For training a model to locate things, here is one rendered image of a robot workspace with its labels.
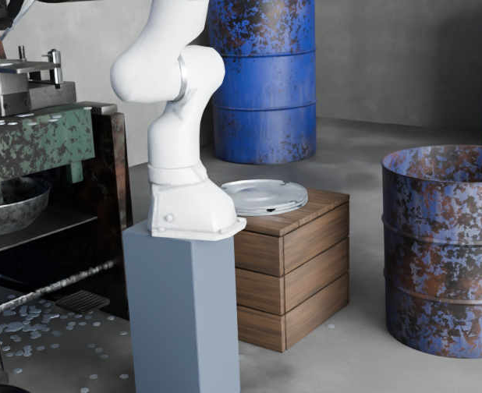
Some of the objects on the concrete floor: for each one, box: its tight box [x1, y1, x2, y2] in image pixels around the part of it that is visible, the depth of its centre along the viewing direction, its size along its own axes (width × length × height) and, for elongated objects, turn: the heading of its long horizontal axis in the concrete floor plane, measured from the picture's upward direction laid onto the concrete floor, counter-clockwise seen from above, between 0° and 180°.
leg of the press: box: [0, 31, 133, 321], centre depth 246 cm, size 92×12×90 cm, turn 58°
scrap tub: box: [381, 145, 482, 359], centre depth 209 cm, size 42×42×48 cm
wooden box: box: [218, 178, 349, 353], centre depth 225 cm, size 40×38×35 cm
